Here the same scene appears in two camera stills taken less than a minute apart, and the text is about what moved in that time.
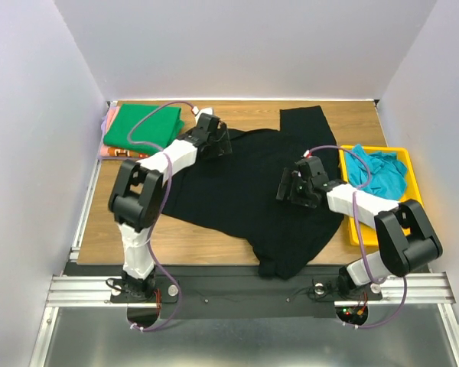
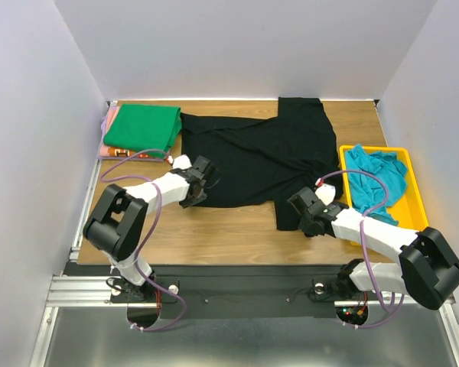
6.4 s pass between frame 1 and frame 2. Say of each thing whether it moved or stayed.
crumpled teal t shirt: stayed
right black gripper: moved
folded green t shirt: stayed
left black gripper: moved
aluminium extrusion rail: stayed
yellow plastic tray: stayed
